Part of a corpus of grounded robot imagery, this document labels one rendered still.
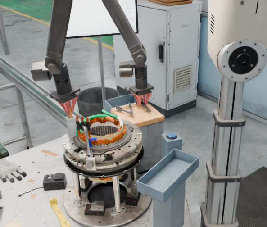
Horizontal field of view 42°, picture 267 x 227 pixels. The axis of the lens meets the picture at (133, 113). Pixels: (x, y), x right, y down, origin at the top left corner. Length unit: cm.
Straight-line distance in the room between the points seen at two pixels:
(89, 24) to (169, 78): 157
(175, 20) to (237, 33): 242
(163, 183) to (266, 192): 176
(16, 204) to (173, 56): 245
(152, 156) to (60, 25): 85
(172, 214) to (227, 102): 46
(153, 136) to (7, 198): 72
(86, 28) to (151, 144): 100
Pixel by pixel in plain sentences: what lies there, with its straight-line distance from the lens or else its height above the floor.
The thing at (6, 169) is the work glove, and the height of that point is 80.
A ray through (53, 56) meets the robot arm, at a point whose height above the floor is 146.
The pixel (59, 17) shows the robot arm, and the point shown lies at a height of 160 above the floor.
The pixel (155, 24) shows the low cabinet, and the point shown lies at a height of 102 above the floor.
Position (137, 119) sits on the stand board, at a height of 106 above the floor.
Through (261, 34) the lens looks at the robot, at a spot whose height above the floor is 152.
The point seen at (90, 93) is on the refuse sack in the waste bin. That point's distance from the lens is 329.
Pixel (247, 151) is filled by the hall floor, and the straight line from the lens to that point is 340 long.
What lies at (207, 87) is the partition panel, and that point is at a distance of 410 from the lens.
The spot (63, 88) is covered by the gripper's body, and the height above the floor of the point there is 132.
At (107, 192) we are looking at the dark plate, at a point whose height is 78.
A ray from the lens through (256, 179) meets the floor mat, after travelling 305.
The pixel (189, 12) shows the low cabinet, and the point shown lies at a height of 111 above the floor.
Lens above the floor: 180
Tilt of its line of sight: 27 degrees down
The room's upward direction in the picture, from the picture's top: 2 degrees counter-clockwise
